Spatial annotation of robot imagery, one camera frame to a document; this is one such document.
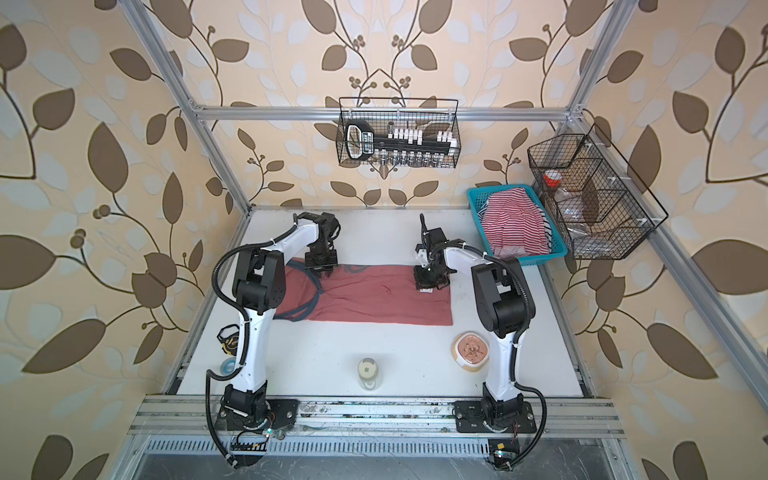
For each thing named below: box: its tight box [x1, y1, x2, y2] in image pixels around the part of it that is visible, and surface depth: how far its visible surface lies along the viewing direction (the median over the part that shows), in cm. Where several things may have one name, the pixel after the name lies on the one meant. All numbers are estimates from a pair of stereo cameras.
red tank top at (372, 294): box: [274, 258, 454, 326], surface depth 97 cm
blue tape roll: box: [220, 357, 236, 375], surface depth 85 cm
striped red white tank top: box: [478, 188, 552, 258], surface depth 108 cm
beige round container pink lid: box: [451, 331, 490, 372], surface depth 84 cm
